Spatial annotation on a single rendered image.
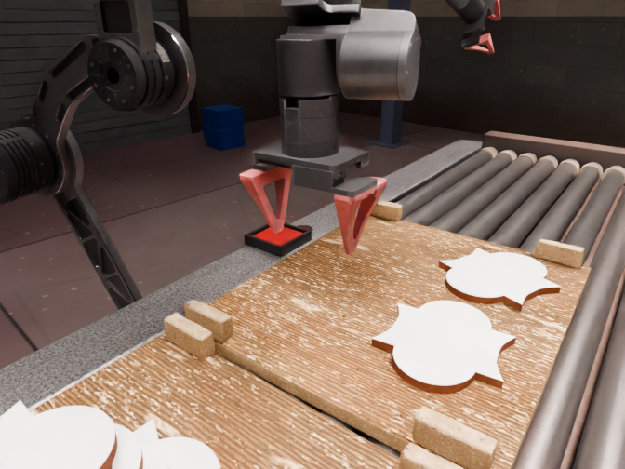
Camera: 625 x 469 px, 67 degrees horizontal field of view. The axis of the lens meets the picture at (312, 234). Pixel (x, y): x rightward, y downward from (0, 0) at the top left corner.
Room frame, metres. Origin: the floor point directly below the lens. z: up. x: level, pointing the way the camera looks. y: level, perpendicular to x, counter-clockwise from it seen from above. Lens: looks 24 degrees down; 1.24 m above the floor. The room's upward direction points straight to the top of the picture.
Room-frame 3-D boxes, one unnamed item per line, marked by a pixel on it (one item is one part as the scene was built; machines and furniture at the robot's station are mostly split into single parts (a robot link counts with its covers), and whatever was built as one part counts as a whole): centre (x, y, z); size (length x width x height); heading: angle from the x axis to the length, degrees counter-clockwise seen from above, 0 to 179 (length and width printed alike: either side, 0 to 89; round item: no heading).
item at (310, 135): (0.47, 0.00, 1.14); 0.10 x 0.07 x 0.07; 54
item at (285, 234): (0.68, 0.05, 0.92); 0.06 x 0.06 x 0.01; 53
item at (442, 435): (0.26, -0.11, 0.95); 0.06 x 0.02 x 0.03; 54
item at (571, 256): (0.58, -0.34, 0.95); 0.06 x 0.02 x 0.03; 54
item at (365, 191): (0.45, -0.03, 1.07); 0.07 x 0.07 x 0.09; 54
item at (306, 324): (0.50, -0.11, 0.93); 0.41 x 0.35 x 0.02; 144
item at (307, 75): (0.46, 0.00, 1.20); 0.07 x 0.06 x 0.07; 67
